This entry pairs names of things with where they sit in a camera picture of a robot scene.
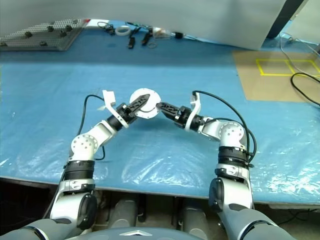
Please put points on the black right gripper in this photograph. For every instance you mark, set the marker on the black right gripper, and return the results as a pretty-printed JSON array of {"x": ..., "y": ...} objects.
[{"x": 182, "y": 117}]

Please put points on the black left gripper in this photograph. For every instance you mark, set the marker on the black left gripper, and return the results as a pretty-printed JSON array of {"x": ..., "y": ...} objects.
[{"x": 125, "y": 112}]

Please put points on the silver motor lid circuit board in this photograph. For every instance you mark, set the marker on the silver motor lid circuit board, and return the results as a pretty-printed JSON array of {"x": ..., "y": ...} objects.
[{"x": 151, "y": 108}]

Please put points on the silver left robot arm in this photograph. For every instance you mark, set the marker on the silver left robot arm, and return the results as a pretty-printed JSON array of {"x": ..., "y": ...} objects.
[{"x": 85, "y": 145}]

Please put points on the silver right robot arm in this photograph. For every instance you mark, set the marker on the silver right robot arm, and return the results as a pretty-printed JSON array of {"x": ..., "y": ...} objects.
[{"x": 230, "y": 132}]

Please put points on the black hand tool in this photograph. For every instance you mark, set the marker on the black hand tool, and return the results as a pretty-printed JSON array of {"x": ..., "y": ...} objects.
[
  {"x": 131, "y": 41},
  {"x": 145, "y": 38}
]

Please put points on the white pink small part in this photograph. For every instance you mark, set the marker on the white pink small part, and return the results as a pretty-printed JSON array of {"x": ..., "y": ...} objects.
[{"x": 160, "y": 33}]

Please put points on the small black box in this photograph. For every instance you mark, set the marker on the small black box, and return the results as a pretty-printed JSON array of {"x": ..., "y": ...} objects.
[{"x": 179, "y": 35}]

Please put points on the white tape roll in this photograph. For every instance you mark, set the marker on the white tape roll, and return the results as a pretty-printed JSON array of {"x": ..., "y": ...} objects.
[{"x": 117, "y": 31}]

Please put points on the thin green tool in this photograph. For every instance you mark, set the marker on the thin green tool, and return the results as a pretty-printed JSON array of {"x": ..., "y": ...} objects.
[{"x": 137, "y": 24}]

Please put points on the large white panel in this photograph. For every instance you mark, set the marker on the large white panel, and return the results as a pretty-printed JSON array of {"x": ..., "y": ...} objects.
[{"x": 175, "y": 15}]

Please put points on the brown cardboard sheet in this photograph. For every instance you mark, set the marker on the brown cardboard sheet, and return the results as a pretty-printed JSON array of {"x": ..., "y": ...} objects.
[{"x": 265, "y": 87}]

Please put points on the small black block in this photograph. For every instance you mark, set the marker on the small black block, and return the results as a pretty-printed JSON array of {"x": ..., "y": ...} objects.
[
  {"x": 69, "y": 27},
  {"x": 28, "y": 34},
  {"x": 51, "y": 28}
]

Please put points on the grey rounded shape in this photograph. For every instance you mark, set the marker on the grey rounded shape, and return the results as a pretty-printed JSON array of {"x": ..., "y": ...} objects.
[
  {"x": 125, "y": 212},
  {"x": 195, "y": 217}
]

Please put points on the grey peg board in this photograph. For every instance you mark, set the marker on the grey peg board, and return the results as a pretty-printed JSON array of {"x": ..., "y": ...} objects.
[{"x": 37, "y": 37}]

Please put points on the grey robot torso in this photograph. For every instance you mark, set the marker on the grey robot torso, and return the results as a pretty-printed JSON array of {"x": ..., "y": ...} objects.
[{"x": 150, "y": 235}]

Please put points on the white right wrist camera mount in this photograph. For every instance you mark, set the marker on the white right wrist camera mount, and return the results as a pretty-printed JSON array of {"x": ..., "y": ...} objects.
[{"x": 195, "y": 112}]

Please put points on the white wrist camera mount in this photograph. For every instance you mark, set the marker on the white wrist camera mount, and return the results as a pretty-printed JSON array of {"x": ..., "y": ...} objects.
[
  {"x": 195, "y": 112},
  {"x": 109, "y": 97}
]

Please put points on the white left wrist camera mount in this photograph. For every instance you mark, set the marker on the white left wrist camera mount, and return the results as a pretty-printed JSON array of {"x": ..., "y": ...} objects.
[{"x": 109, "y": 97}]

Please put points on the dark upright post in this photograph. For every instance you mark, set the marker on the dark upright post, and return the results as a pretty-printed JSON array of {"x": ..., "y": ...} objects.
[{"x": 285, "y": 17}]

